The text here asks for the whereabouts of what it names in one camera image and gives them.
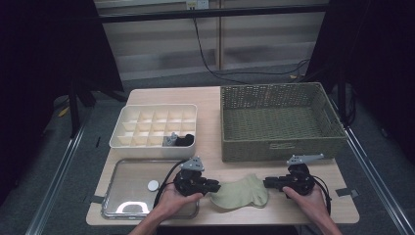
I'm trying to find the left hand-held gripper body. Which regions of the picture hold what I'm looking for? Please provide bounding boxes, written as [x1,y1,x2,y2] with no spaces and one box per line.
[172,156,213,198]

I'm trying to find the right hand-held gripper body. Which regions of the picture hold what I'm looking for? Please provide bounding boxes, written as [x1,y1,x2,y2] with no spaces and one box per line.
[284,153,326,197]

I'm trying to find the green woven basket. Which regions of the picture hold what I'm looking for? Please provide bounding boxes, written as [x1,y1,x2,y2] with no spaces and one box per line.
[219,81,347,164]

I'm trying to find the black sock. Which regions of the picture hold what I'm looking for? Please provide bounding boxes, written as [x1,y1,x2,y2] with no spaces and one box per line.
[175,133,196,147]

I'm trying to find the white compartment storage box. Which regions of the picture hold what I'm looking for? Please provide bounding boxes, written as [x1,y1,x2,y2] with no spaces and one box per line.
[109,103,199,160]

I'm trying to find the clear plastic lid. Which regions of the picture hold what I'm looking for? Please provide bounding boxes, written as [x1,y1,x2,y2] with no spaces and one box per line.
[101,158,201,220]

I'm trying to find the person's right hand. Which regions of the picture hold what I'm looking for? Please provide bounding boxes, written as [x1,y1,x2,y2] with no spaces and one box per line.
[282,185,331,224]

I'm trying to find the person's left hand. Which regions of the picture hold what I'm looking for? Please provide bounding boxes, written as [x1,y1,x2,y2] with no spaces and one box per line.
[153,182,205,224]

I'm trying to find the black tape piece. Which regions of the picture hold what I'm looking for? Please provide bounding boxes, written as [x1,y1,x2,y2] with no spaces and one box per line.
[83,194,106,205]
[336,188,360,199]

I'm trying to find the black metal stand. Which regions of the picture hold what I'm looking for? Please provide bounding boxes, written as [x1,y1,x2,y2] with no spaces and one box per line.
[67,76,130,140]
[337,70,356,126]

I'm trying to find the black curtain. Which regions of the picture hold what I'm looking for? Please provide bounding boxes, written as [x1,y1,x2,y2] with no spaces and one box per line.
[0,0,125,200]
[304,0,415,165]

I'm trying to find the black horizontal bar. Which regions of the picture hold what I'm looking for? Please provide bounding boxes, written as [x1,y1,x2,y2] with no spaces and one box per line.
[97,3,331,24]

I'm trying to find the right hand-held gripper cable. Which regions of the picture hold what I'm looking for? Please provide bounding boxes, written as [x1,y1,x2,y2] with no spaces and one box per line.
[312,175,333,216]

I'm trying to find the aluminium floor rail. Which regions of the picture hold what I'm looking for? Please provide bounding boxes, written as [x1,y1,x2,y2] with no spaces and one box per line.
[24,123,88,235]
[344,125,415,235]

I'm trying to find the black floor cable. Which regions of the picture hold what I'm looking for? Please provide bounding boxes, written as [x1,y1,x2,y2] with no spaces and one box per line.
[214,58,311,81]

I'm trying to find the black wall cable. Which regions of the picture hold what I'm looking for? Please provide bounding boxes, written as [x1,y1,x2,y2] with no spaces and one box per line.
[193,18,254,85]

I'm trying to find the white wall socket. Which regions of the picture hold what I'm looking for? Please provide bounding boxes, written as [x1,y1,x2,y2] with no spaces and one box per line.
[185,0,209,10]

